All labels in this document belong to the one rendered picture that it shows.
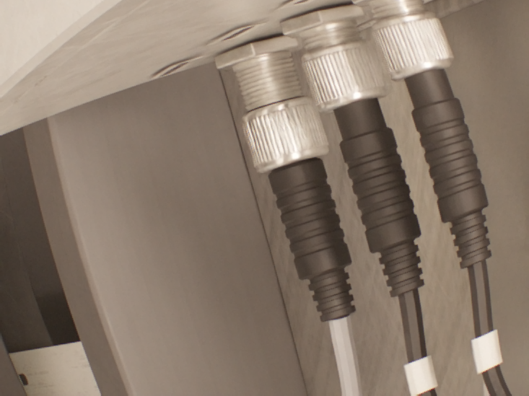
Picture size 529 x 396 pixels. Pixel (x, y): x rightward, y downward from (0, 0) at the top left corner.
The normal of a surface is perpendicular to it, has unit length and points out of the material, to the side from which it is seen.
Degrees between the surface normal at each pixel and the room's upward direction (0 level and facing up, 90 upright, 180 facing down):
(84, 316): 90
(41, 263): 44
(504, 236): 90
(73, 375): 27
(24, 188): 49
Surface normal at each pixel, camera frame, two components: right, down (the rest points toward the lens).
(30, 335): 0.35, -0.21
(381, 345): -0.88, 0.25
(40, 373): 0.29, -0.42
